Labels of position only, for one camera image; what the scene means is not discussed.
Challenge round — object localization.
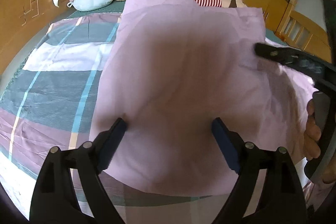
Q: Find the wooden bed headboard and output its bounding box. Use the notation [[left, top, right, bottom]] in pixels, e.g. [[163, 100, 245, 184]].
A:
[[276, 10, 331, 63]]

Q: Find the plaid bed sheet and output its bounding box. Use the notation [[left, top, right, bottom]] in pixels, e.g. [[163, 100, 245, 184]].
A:
[[1, 2, 314, 223]]

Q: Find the person's right hand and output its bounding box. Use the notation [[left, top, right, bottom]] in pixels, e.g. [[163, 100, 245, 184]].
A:
[[303, 100, 336, 184]]

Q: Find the pink coat with black stripes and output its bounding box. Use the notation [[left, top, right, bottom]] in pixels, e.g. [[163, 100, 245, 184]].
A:
[[89, 0, 314, 196]]

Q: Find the light blue round pillow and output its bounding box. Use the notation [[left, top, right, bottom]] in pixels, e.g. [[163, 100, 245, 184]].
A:
[[70, 0, 113, 12]]

